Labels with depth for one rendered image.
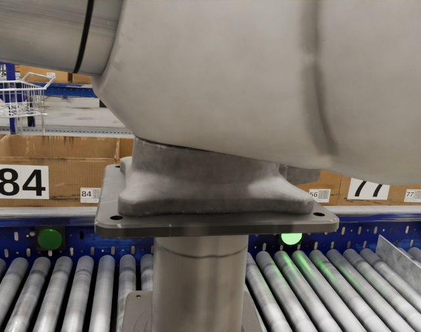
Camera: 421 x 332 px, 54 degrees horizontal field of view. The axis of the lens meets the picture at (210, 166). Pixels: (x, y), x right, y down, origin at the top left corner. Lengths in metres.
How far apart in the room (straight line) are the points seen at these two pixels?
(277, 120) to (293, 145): 0.02
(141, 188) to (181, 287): 0.12
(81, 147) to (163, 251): 1.21
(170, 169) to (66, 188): 1.01
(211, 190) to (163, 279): 0.13
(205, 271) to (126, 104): 0.28
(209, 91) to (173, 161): 0.22
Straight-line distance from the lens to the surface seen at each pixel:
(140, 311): 0.58
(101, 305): 1.15
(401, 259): 1.50
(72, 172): 1.35
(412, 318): 1.31
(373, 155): 0.17
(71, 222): 1.34
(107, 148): 1.61
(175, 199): 0.36
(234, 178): 0.37
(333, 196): 1.54
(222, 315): 0.46
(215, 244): 0.42
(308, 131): 0.17
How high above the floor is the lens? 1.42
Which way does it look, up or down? 17 degrees down
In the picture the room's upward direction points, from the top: 4 degrees clockwise
